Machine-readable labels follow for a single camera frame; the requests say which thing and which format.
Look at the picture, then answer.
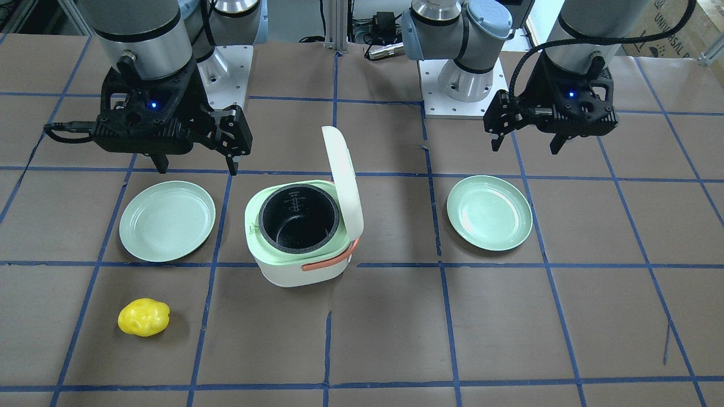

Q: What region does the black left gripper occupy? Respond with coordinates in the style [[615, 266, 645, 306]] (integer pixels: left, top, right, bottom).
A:
[[484, 54, 618, 155]]

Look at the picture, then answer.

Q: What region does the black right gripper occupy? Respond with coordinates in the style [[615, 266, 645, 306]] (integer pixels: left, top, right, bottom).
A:
[[90, 59, 253, 176]]

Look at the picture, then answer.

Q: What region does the white rice cooker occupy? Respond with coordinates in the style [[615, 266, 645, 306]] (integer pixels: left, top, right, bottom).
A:
[[244, 126, 364, 288]]

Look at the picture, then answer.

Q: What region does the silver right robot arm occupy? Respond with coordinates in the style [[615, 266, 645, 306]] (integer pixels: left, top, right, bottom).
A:
[[79, 1, 268, 175]]

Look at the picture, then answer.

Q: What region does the green plate near right arm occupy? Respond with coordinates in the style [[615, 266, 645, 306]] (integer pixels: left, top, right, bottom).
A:
[[119, 180, 216, 262]]

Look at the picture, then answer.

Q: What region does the green plate near left arm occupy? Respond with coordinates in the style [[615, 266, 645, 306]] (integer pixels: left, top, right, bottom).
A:
[[446, 175, 533, 252]]

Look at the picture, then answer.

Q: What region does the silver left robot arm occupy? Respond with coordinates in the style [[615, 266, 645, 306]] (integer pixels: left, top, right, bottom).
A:
[[400, 1, 697, 154]]

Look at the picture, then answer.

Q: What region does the yellow toy potato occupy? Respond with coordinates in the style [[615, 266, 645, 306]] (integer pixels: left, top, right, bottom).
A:
[[117, 298, 170, 337]]

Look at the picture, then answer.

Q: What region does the black power adapter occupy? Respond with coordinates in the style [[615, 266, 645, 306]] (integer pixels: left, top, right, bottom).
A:
[[373, 11, 397, 43]]

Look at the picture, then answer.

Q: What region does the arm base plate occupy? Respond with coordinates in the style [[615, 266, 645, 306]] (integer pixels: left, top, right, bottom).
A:
[[197, 45, 254, 110], [418, 59, 507, 119]]

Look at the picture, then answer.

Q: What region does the aluminium frame post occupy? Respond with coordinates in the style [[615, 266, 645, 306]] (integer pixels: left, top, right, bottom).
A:
[[322, 1, 352, 54]]

